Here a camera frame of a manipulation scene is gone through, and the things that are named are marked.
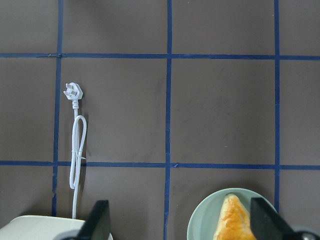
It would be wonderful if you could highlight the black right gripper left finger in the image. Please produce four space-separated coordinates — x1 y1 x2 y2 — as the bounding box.
76 200 111 240

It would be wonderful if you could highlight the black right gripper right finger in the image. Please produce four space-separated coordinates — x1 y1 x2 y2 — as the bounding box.
250 197 298 240

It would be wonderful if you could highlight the white two-slot toaster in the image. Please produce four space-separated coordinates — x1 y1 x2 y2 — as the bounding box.
0 215 115 240

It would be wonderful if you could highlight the golden triangular pastry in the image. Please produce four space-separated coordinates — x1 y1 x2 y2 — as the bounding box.
213 193 256 240

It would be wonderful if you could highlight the light green plate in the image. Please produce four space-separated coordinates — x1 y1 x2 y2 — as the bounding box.
186 187 263 240

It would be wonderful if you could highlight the white power cord with plug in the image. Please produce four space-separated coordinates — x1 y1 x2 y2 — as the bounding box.
62 82 88 219

